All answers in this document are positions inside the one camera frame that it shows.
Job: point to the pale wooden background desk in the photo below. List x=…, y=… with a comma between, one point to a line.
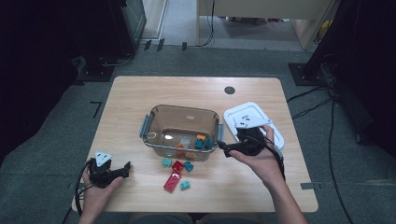
x=264, y=7

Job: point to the yellow square toy brick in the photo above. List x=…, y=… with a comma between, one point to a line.
x=180, y=145
x=190, y=154
x=201, y=137

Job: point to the person's right hand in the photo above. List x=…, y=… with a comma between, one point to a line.
x=264, y=165

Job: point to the white container lid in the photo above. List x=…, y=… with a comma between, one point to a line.
x=249, y=107

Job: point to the dark teal toy brick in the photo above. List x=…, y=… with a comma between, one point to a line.
x=207, y=142

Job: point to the long red toy brick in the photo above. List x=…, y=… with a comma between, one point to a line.
x=172, y=183

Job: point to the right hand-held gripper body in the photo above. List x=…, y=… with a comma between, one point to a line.
x=249, y=137

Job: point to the dark glass cabinet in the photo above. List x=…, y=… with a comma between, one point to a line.
x=134, y=18

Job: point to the black curtain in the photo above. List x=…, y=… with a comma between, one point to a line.
x=37, y=62
x=367, y=62

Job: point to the light teal toy brick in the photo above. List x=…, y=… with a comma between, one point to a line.
x=166, y=162
x=185, y=185

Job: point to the red square toy brick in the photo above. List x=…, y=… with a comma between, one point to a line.
x=177, y=167

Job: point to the black corner floor tape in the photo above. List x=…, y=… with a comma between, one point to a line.
x=98, y=107

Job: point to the black stand base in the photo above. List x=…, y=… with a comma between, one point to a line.
x=300, y=74
x=93, y=73

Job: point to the clear brown storage container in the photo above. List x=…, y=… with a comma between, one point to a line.
x=174, y=121

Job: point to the person's left hand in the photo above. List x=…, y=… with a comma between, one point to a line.
x=96, y=199

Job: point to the round dark table grommet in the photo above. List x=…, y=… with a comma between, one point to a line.
x=229, y=90

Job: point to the blue toy brick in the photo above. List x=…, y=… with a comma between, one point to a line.
x=198, y=144
x=188, y=166

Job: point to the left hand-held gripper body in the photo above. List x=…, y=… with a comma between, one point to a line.
x=101, y=175

